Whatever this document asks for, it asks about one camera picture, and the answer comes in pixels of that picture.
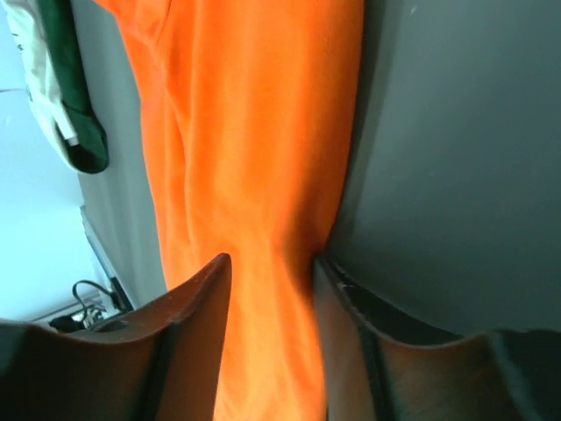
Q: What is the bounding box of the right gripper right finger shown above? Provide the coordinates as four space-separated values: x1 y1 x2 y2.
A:
314 257 560 420

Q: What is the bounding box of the orange t-shirt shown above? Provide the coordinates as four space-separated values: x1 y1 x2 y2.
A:
103 1 364 420

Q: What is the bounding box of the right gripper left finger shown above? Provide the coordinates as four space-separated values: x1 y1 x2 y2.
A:
1 253 231 420

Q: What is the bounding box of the aluminium frame extrusion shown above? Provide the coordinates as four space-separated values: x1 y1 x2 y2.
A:
80 205 134 312

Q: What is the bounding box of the white printed folded t-shirt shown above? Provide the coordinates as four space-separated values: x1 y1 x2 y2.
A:
1 1 79 171

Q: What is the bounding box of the dark green folded t-shirt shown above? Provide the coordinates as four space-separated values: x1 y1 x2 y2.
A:
38 1 110 174

